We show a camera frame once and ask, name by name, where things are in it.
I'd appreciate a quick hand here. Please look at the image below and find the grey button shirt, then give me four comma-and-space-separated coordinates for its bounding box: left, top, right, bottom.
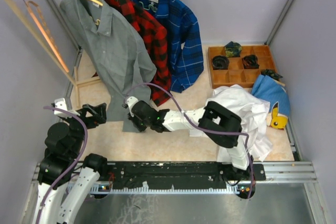
60, 0, 156, 133

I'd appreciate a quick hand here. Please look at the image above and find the light blue pikachu cloth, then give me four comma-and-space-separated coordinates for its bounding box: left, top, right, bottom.
251, 74, 291, 130

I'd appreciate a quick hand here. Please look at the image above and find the orange hanger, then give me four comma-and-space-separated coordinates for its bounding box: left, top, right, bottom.
26, 1, 69, 73

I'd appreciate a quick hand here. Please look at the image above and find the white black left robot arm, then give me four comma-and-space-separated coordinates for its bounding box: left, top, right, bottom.
33, 98, 109, 223

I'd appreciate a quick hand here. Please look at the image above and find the red black plaid shirt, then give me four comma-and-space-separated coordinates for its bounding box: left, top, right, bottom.
104, 0, 172, 91

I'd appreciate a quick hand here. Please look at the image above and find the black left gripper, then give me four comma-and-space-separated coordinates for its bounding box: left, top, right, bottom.
61, 102, 107, 156

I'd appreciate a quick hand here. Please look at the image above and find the wooden compartment tray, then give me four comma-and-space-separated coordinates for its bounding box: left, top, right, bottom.
207, 45, 277, 89

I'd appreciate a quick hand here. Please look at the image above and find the white shirt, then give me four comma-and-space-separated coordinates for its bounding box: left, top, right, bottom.
206, 84, 272, 162

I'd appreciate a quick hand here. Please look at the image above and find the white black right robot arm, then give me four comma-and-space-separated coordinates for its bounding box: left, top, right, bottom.
123, 97, 253, 180

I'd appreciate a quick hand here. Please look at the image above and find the rolled black orange tie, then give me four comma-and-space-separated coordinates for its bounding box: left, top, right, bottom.
242, 55, 259, 69

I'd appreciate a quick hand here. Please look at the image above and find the rolled green blue tie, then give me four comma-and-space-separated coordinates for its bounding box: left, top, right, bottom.
224, 41, 242, 58

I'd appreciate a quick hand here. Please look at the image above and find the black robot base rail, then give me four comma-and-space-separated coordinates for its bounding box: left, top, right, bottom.
78, 161, 266, 190

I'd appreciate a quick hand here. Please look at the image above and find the rolled dark tie by cloth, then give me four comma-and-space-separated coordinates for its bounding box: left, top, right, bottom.
261, 69, 283, 81

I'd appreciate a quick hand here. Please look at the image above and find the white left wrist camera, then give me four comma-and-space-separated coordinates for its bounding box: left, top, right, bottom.
53, 98, 80, 118

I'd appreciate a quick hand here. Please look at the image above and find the blue plaid shirt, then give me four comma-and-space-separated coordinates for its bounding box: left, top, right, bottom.
131, 0, 204, 93

